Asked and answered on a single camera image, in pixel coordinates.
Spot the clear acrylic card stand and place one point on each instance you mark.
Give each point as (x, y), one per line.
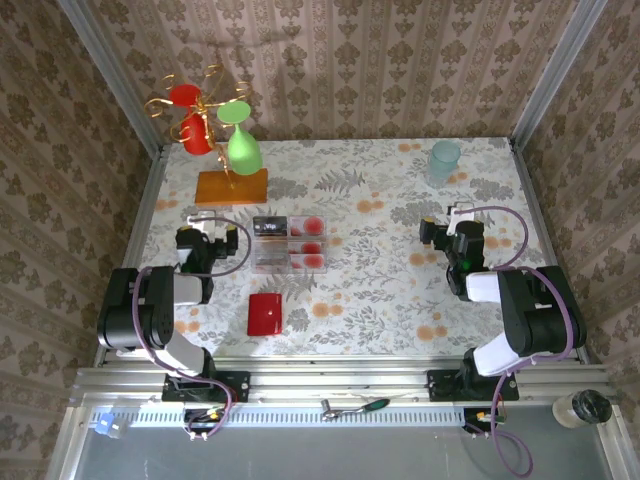
(271, 246)

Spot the white card with red circles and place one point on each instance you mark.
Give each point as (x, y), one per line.
(311, 247)
(312, 226)
(310, 261)

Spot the red card holder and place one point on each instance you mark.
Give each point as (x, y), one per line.
(265, 315)

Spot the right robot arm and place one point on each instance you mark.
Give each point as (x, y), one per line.
(535, 310)

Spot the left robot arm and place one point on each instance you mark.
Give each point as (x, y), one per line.
(155, 310)

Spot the pale blue plastic cup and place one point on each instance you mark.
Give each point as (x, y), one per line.
(442, 160)

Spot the green wine glass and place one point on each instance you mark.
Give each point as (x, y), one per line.
(244, 152)

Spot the red wine glass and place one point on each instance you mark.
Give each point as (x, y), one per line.
(195, 135)

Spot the black connector block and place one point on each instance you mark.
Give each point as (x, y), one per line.
(480, 417)
(200, 417)

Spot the aluminium front beam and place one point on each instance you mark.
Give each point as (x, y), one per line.
(325, 380)

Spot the ratchet wrench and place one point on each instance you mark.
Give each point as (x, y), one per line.
(372, 405)

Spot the jar with black lid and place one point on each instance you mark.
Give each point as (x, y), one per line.
(582, 409)

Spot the blue and white connector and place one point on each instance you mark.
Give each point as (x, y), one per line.
(107, 425)

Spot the grey metal shelf panel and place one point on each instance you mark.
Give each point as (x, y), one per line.
(325, 455)

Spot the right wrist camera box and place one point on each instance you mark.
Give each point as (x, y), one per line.
(459, 216)

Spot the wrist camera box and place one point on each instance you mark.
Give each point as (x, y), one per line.
(459, 216)
(202, 222)

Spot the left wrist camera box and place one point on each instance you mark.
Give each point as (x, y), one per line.
(202, 222)

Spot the aluminium table side rail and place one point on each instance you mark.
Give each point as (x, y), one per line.
(140, 225)
(541, 225)

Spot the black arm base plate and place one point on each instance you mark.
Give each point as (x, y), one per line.
(442, 385)
(235, 385)

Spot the aluminium corner post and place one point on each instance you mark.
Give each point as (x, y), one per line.
(555, 75)
(115, 75)

